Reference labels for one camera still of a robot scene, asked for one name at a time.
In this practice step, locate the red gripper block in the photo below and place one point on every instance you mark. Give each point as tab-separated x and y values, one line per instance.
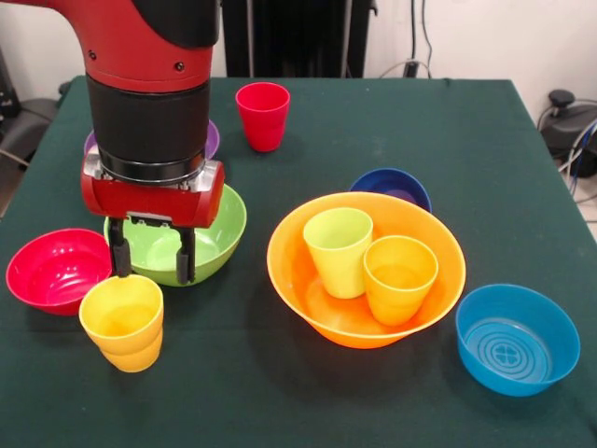
149	200

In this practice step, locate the yellow cup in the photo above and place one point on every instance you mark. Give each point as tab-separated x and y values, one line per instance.
130	350

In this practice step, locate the large orange bowl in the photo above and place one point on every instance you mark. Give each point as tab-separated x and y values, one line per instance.
289	280

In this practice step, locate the light green cup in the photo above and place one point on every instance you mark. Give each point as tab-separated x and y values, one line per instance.
336	270

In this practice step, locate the orange cup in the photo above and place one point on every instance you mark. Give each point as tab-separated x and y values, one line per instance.
396	303

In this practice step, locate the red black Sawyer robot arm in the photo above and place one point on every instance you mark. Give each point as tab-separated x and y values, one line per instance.
149	116

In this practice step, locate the light green bowl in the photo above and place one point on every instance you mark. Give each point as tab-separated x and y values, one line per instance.
224	233

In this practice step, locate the red-pink bowl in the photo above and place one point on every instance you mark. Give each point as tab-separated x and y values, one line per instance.
60	270

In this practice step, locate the purple bowl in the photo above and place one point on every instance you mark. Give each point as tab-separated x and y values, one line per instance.
212	140

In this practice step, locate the red-pink cup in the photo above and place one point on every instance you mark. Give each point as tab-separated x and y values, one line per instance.
263	126

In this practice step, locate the dark green tablecloth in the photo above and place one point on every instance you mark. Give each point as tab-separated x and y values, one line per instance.
233	410

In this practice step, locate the black metal stand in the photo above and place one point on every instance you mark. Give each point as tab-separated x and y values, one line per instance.
7	93

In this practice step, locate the dark blue bowl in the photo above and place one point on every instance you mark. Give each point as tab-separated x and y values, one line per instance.
387	179

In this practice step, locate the light blue bowl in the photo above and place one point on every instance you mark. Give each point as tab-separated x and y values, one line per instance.
564	336

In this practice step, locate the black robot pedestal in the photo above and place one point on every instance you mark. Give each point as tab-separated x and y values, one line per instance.
289	37

